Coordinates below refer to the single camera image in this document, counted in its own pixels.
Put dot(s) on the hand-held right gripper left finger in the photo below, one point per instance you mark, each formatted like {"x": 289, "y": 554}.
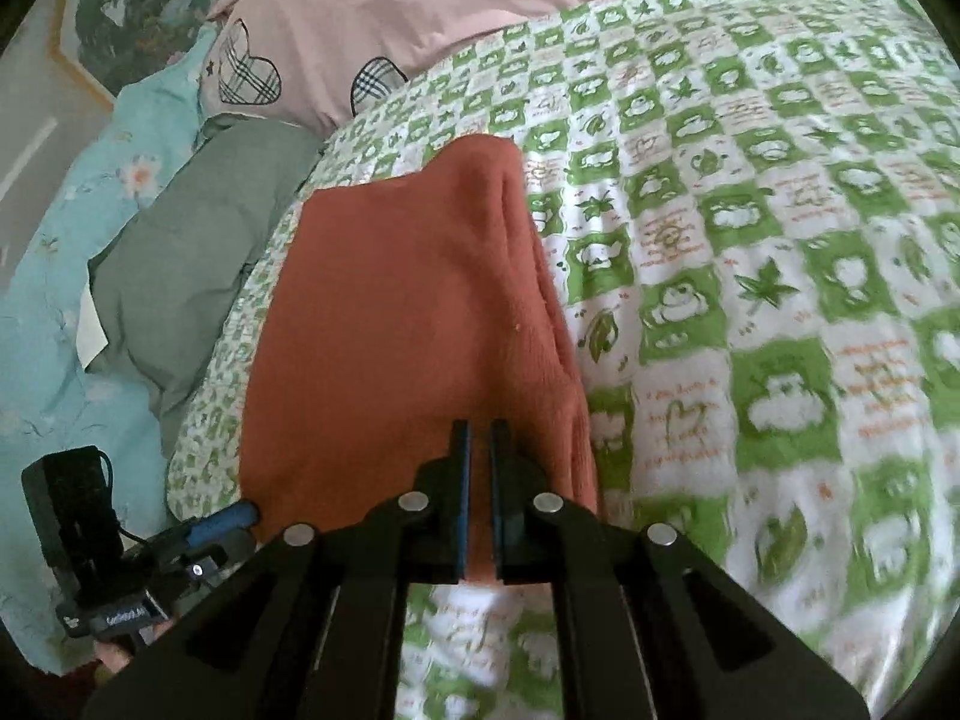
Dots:
{"x": 463, "y": 510}

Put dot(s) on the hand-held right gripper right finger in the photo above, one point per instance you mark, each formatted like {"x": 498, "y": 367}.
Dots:
{"x": 498, "y": 510}

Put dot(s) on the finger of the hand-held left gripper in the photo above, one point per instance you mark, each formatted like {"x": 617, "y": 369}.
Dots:
{"x": 214, "y": 559}
{"x": 225, "y": 521}

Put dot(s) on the orange knitted sweater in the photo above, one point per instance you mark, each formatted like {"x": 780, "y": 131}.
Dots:
{"x": 405, "y": 300}

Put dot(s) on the light blue floral sheet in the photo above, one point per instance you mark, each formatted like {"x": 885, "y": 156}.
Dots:
{"x": 67, "y": 255}

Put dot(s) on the grey-green pillow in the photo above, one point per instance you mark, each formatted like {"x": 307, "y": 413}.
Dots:
{"x": 195, "y": 240}

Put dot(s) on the green checkered blanket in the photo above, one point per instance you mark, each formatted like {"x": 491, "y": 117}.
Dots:
{"x": 750, "y": 277}

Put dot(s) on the pink heart-print quilt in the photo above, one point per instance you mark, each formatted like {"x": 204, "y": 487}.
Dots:
{"x": 360, "y": 22}

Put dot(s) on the framed wall picture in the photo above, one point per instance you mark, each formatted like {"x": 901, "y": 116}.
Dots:
{"x": 120, "y": 7}

